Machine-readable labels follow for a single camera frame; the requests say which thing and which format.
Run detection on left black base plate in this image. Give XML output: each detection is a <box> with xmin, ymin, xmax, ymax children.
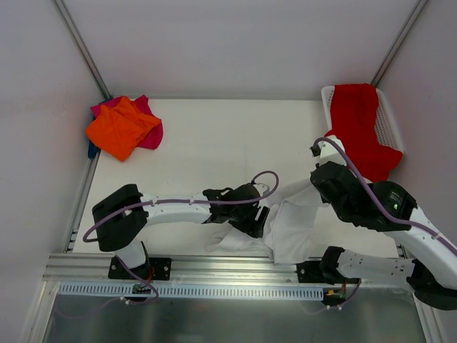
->
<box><xmin>108</xmin><ymin>257</ymin><xmax>172</xmax><ymax>281</ymax></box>

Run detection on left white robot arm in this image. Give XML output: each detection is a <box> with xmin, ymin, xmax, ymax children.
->
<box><xmin>92</xmin><ymin>182</ymin><xmax>269</xmax><ymax>279</ymax></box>

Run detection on right aluminium corner post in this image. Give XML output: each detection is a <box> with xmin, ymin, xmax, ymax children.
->
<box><xmin>371</xmin><ymin>0</ymin><xmax>430</xmax><ymax>87</ymax></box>

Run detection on pink t shirt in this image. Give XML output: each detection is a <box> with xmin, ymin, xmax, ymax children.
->
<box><xmin>91</xmin><ymin>95</ymin><xmax>164</xmax><ymax>150</ymax></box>

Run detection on white slotted cable duct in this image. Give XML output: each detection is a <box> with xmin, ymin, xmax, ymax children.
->
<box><xmin>58</xmin><ymin>282</ymin><xmax>324</xmax><ymax>302</ymax></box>

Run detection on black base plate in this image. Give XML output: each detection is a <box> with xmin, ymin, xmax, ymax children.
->
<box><xmin>296</xmin><ymin>260</ymin><xmax>359</xmax><ymax>285</ymax></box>
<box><xmin>108</xmin><ymin>257</ymin><xmax>172</xmax><ymax>281</ymax></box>

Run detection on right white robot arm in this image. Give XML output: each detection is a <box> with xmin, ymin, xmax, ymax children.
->
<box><xmin>310</xmin><ymin>161</ymin><xmax>456</xmax><ymax>311</ymax></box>

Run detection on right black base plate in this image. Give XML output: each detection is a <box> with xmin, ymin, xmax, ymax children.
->
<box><xmin>296</xmin><ymin>260</ymin><xmax>359</xmax><ymax>285</ymax></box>

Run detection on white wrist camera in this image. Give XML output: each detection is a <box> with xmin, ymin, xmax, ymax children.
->
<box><xmin>252</xmin><ymin>183</ymin><xmax>271</xmax><ymax>197</ymax></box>
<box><xmin>310</xmin><ymin>141</ymin><xmax>347</xmax><ymax>166</ymax></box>

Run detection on red t shirt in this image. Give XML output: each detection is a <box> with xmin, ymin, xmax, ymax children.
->
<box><xmin>326</xmin><ymin>84</ymin><xmax>403</xmax><ymax>182</ymax></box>

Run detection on orange t shirt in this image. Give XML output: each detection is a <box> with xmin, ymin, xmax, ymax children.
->
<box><xmin>86</xmin><ymin>96</ymin><xmax>159</xmax><ymax>161</ymax></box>

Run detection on white t shirt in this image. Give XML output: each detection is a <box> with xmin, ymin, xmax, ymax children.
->
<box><xmin>205</xmin><ymin>179</ymin><xmax>326</xmax><ymax>264</ymax></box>

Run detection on blue t shirt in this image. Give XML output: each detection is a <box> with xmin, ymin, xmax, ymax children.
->
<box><xmin>87</xmin><ymin>141</ymin><xmax>99</xmax><ymax>159</ymax></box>

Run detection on white plastic basket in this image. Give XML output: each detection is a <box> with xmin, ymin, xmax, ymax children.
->
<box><xmin>321</xmin><ymin>86</ymin><xmax>404</xmax><ymax>153</ymax></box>

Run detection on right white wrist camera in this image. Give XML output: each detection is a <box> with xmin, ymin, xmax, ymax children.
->
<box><xmin>310</xmin><ymin>141</ymin><xmax>347</xmax><ymax>166</ymax></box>

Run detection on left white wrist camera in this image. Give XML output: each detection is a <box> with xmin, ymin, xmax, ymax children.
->
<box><xmin>252</xmin><ymin>183</ymin><xmax>271</xmax><ymax>197</ymax></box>

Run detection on aluminium corner post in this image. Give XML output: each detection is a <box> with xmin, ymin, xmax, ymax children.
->
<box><xmin>51</xmin><ymin>0</ymin><xmax>112</xmax><ymax>100</ymax></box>
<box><xmin>371</xmin><ymin>0</ymin><xmax>430</xmax><ymax>87</ymax></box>

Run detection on left aluminium corner post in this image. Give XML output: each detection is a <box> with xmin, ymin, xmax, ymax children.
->
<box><xmin>51</xmin><ymin>0</ymin><xmax>112</xmax><ymax>100</ymax></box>

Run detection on aluminium mounting rail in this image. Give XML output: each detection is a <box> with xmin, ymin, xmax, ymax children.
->
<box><xmin>41</xmin><ymin>252</ymin><xmax>429</xmax><ymax>289</ymax></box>

